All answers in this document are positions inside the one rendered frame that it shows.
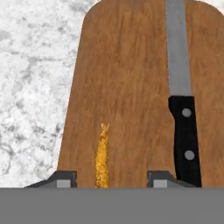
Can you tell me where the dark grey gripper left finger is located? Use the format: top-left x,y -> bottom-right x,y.
24,170 -> 78,189

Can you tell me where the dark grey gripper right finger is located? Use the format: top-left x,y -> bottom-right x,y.
146,170 -> 197,189

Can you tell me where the brown wooden cutting board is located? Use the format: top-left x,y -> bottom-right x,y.
55,0 -> 224,189

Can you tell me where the golden fried shrimp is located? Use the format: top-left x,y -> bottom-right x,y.
94,122 -> 111,189

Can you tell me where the black-handled kitchen knife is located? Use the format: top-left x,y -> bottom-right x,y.
164,0 -> 203,188

